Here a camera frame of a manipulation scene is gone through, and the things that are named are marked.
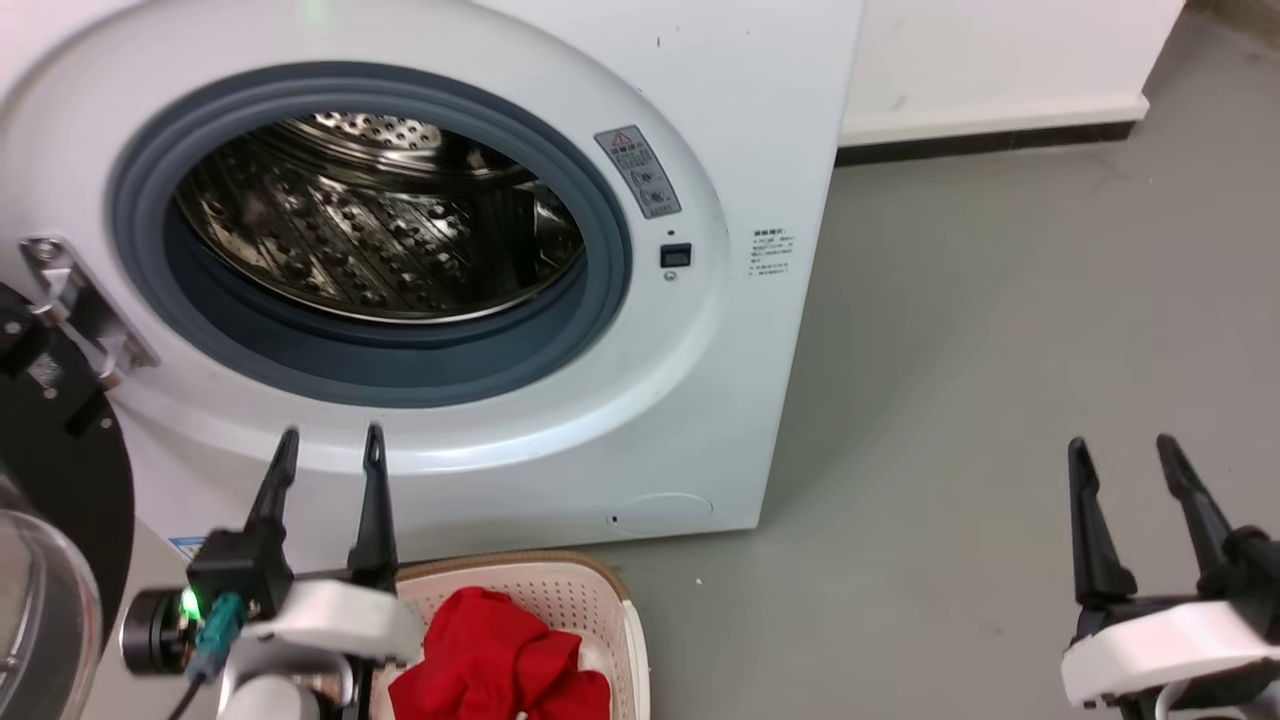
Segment washing machine door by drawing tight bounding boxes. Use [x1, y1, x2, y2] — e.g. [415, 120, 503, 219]
[0, 283, 136, 720]

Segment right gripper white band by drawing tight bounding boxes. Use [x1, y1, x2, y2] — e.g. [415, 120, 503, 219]
[1060, 433, 1280, 711]

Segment teal plug with cable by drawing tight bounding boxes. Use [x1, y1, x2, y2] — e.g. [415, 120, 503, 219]
[165, 592, 247, 720]

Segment round white filter cover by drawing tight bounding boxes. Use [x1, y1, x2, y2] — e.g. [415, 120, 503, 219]
[607, 493, 715, 528]

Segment small printed text label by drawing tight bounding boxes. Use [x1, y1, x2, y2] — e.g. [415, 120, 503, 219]
[748, 228, 798, 278]

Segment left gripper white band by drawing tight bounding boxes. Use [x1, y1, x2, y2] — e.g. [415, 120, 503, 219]
[187, 423, 426, 665]

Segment white front-load washing machine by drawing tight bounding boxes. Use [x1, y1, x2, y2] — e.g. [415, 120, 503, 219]
[0, 0, 866, 576]

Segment grey rubber door gasket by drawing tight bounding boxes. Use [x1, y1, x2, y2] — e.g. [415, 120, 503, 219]
[108, 62, 634, 409]

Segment stainless steel washing machine drum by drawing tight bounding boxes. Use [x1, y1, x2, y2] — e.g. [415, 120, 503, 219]
[175, 112, 586, 324]

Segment cream perforated laundry basket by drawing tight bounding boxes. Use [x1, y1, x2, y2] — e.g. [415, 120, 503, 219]
[365, 550, 651, 720]

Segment metal door hinge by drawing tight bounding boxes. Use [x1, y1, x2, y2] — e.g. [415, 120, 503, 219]
[20, 236, 161, 391]

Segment grey warning sticker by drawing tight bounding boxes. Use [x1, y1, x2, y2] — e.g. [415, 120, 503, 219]
[594, 126, 683, 220]

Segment red and white garment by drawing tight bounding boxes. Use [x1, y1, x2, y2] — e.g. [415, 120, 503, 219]
[388, 587, 612, 720]

